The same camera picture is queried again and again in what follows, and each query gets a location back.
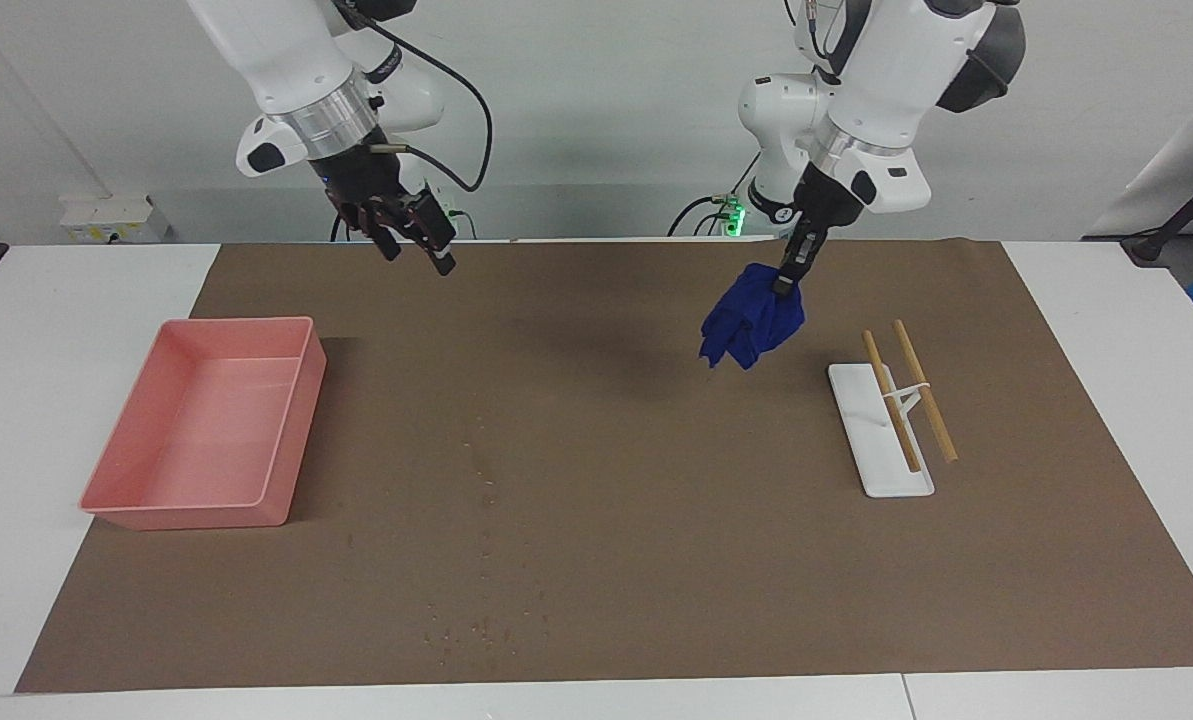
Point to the pink plastic bin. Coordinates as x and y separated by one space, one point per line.
206 430

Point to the white towel rack wooden bars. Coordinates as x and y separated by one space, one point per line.
871 440

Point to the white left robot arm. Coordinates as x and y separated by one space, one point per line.
906 70

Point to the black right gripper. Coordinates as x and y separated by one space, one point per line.
366 175

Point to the white leaning panel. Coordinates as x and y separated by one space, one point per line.
1166 170

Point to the water puddle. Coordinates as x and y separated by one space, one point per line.
489 490

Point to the black stand pole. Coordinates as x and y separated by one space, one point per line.
1146 245

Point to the white wall socket box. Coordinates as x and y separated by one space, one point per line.
106 220

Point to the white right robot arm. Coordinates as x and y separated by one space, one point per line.
276 50

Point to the brown table mat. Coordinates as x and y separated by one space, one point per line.
606 450

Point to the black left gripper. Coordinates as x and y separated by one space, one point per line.
826 200

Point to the blue towel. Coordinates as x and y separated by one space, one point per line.
751 320

